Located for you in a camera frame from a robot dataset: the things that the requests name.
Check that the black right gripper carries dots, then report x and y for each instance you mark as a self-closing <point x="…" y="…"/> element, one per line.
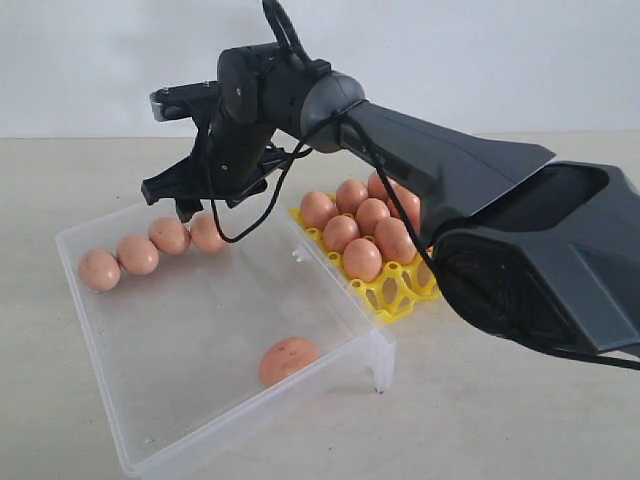
<point x="230" y="164"/>

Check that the brown egg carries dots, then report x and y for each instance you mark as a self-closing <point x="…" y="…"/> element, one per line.
<point x="362" y="260"/>
<point x="316" y="210"/>
<point x="409" y="202"/>
<point x="369" y="213"/>
<point x="349" y="195"/>
<point x="376" y="188"/>
<point x="169" y="235"/>
<point x="339" y="232"/>
<point x="99" y="270"/>
<point x="205" y="234"/>

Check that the brown egg top back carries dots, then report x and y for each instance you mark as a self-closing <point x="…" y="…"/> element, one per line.
<point x="169" y="235"/>

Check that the brown egg second row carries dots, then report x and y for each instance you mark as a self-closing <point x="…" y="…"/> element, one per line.
<point x="137" y="254"/>

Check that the clear plastic box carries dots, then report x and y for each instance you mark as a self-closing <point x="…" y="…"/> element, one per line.
<point x="176" y="353"/>

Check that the brown egg lone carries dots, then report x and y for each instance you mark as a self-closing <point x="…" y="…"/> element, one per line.
<point x="285" y="358"/>

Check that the brown egg third row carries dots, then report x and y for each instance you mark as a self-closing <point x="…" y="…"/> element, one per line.
<point x="394" y="242"/>

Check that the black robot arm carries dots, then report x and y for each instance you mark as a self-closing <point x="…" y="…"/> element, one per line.
<point x="524" y="246"/>

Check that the yellow plastic egg tray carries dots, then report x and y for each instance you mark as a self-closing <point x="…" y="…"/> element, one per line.
<point x="395" y="292"/>

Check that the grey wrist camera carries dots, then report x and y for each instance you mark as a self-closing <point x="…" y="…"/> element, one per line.
<point x="184" y="101"/>

